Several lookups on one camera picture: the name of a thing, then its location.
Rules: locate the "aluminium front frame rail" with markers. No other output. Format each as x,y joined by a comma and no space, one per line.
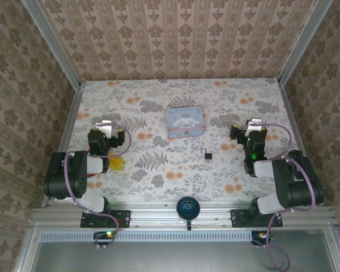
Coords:
153,218

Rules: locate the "aluminium lower right rail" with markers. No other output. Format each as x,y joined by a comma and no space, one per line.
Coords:
335,249

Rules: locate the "controller board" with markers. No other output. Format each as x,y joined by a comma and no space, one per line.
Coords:
105,235
260,236

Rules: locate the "black padlock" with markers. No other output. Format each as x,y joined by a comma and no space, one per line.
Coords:
208,156

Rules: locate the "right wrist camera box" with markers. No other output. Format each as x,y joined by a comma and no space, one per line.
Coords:
233,133

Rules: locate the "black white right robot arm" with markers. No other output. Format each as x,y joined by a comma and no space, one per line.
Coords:
297,187

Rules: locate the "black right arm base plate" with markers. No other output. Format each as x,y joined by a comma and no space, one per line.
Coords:
239,218

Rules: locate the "aluminium left table rail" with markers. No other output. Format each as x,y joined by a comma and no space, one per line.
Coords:
71,113

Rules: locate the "aluminium table rail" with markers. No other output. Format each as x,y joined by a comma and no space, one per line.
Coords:
290,113
71,113

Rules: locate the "aluminium right table rail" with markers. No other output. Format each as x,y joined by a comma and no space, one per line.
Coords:
290,113

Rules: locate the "colourful small toy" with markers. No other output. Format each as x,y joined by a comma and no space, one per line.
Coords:
92,176

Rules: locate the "dark blue round dome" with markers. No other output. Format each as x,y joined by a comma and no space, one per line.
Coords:
187,207

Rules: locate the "aluminium lower left rail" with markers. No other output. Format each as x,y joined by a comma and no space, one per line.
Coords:
28,249

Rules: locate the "floral table cover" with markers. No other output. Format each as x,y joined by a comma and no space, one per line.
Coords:
158,99

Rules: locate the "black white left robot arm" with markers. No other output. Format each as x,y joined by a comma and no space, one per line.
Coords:
73,175

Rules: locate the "aluminium corner post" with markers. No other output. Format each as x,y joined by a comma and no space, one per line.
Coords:
51,42
303,42

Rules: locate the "aluminium right corner post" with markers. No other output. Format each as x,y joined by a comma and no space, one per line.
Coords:
303,42

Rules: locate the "grey metal sheet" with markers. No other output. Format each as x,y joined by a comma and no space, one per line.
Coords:
173,258

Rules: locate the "left controller board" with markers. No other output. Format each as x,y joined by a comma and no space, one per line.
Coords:
105,235

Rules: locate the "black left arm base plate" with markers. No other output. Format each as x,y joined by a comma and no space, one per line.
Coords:
122,218

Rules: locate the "aluminium left corner post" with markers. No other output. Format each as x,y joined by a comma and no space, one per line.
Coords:
51,42

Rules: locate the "small silver key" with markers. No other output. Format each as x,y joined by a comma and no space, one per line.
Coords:
208,160

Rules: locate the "light blue cartoon tin box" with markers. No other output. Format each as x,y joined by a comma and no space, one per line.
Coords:
184,122

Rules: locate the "right controller board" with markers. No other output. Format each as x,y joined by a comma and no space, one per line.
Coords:
260,236

